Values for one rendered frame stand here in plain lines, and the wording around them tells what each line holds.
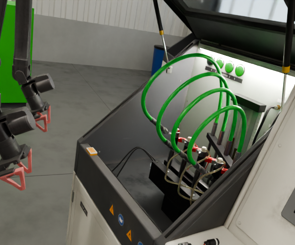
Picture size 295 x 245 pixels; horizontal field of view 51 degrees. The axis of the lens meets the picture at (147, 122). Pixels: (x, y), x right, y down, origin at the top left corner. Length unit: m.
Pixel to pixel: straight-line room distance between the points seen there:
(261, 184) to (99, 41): 7.02
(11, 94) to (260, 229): 3.83
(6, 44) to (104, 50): 3.93
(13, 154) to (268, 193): 0.73
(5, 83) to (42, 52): 3.31
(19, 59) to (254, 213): 1.00
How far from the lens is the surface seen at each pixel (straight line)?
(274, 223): 0.92
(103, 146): 1.43
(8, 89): 4.36
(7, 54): 4.24
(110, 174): 1.17
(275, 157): 0.92
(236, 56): 1.31
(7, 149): 0.96
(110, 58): 7.88
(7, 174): 0.95
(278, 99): 1.21
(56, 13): 7.47
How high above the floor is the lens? 1.55
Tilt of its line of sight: 20 degrees down
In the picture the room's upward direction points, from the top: 11 degrees clockwise
